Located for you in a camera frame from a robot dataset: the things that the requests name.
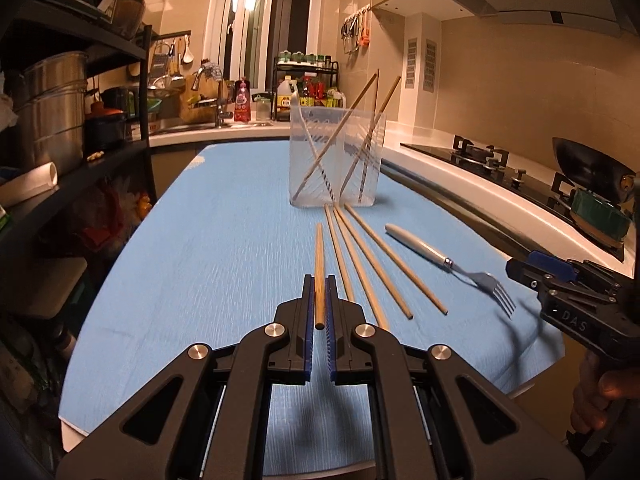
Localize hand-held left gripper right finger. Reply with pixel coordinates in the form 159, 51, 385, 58
325, 275, 586, 480

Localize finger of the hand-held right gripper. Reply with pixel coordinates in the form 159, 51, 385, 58
505, 258, 556, 297
529, 250, 583, 281

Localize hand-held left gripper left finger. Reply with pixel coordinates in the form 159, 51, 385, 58
55, 275, 317, 480

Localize wooden chopstick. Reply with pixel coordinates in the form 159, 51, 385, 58
323, 203, 357, 305
339, 76, 402, 195
357, 68, 382, 201
343, 202, 449, 317
314, 223, 326, 330
291, 73, 379, 200
331, 206, 391, 332
336, 208, 415, 321

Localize metal fork white handle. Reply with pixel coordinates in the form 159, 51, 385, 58
384, 224, 517, 318

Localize clear plastic utensil holder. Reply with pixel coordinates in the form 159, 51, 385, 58
289, 105, 387, 209

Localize person's right hand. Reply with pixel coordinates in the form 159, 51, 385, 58
570, 360, 640, 433

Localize green pot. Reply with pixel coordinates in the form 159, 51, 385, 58
571, 187, 630, 242

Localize black wok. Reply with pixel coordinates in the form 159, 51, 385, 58
551, 136, 638, 196

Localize blue table cloth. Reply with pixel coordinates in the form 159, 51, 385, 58
59, 141, 566, 478

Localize black burner grate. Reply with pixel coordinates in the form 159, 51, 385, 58
452, 135, 528, 191

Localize black glass gas hob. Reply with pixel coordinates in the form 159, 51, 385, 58
400, 135, 626, 261

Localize chrome sink faucet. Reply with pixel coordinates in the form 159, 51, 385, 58
191, 66, 232, 128

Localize pink dish soap bottle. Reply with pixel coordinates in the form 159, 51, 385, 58
234, 77, 252, 123

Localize white oil jug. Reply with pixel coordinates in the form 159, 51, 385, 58
276, 76, 298, 110

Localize row of sauce bottles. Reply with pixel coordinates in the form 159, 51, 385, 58
297, 77, 347, 110

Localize wooden cutting board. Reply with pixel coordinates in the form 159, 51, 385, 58
180, 72, 221, 123

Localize black spice rack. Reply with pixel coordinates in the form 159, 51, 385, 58
272, 59, 341, 111

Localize hanging metal scissors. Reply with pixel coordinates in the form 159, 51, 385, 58
341, 14, 362, 55

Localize row of spice jars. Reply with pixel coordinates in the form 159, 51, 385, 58
278, 50, 332, 65

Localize black pot orange lid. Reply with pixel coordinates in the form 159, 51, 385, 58
84, 104, 126, 152

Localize black shelving rack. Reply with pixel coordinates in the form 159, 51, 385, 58
0, 0, 153, 311

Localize dark cooking pot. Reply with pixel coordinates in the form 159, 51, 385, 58
102, 87, 141, 118

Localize white paper roll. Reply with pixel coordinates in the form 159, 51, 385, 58
0, 161, 60, 208

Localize window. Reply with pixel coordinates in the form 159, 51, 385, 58
210, 0, 326, 91

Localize large steel stockpot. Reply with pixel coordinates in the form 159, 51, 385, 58
12, 51, 90, 173

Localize metal colander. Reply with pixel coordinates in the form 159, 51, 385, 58
111, 0, 147, 38

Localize white rag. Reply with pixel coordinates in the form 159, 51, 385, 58
0, 92, 18, 128

